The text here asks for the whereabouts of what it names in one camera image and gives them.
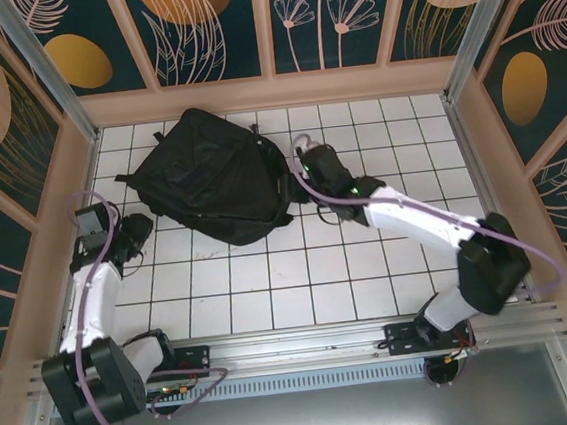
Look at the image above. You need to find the black fabric backpack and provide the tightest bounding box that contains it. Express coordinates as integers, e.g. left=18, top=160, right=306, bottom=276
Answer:
left=107, top=98, right=300, bottom=259

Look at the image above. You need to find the orange circle leaves art panel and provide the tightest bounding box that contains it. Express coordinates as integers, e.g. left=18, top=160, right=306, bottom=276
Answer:
left=119, top=0, right=272, bottom=93

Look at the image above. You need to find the pink circle feather art panel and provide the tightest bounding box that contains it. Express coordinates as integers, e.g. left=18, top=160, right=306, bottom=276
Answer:
left=382, top=0, right=505, bottom=65

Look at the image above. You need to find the orange oval feather art panel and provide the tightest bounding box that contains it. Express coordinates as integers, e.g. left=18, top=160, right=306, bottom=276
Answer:
left=466, top=0, right=567, bottom=169

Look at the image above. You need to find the steel sheet panel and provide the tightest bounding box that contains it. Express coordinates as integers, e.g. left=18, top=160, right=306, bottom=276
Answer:
left=8, top=338, right=567, bottom=425

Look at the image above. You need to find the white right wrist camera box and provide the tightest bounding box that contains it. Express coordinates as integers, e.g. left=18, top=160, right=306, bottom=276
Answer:
left=293, top=135, right=320, bottom=156

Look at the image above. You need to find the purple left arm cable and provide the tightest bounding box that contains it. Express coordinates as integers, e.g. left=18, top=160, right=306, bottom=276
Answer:
left=58, top=178, right=234, bottom=425

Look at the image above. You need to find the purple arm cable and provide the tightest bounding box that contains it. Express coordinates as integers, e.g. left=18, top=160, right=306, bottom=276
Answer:
left=58, top=178, right=234, bottom=425
left=288, top=109, right=567, bottom=402

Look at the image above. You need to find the aluminium side rail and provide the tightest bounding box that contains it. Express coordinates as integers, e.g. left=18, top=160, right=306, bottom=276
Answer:
left=28, top=132, right=123, bottom=358
left=441, top=91, right=541, bottom=313

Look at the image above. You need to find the three flowers wall art panel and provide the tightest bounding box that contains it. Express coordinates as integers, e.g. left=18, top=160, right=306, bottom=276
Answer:
left=262, top=0, right=404, bottom=78

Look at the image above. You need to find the small controller board with wires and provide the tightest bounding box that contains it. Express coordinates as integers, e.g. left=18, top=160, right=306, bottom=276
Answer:
left=441, top=345, right=482, bottom=365
left=147, top=381, right=195, bottom=402

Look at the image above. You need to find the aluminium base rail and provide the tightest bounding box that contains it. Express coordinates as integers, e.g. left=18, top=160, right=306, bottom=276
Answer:
left=23, top=299, right=567, bottom=399

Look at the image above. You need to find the orange oval wall art panel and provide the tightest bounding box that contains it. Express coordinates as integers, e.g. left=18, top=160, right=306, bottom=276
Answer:
left=4, top=0, right=161, bottom=105

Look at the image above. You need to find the aluminium frame post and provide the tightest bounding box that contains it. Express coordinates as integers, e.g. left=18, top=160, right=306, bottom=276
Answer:
left=432, top=0, right=539, bottom=104
left=0, top=0, right=103, bottom=153

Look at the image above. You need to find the slotted grey cable duct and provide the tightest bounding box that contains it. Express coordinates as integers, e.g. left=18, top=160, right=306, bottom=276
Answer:
left=144, top=362, right=431, bottom=409

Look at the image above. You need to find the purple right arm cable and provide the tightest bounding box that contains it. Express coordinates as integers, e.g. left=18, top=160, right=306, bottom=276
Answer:
left=288, top=109, right=567, bottom=402

